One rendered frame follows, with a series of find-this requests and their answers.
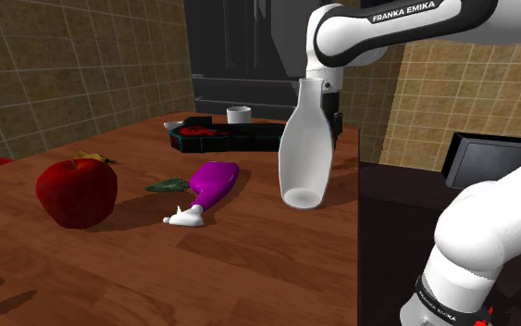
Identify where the white vase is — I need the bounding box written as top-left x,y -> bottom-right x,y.
278,77 -> 335,210

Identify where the white cup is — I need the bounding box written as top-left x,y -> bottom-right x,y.
226,106 -> 253,125

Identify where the black box with red print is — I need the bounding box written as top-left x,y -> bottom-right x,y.
168,116 -> 287,155

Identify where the purple spray bottle white nozzle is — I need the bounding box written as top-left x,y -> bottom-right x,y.
162,161 -> 241,228

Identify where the black box appliance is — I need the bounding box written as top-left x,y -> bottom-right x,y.
440,132 -> 521,191

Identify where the green leaf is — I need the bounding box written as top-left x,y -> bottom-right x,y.
144,177 -> 192,194

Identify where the yellow thing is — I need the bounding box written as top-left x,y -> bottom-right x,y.
73,150 -> 121,166

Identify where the red apple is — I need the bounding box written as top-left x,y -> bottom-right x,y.
35,157 -> 118,230

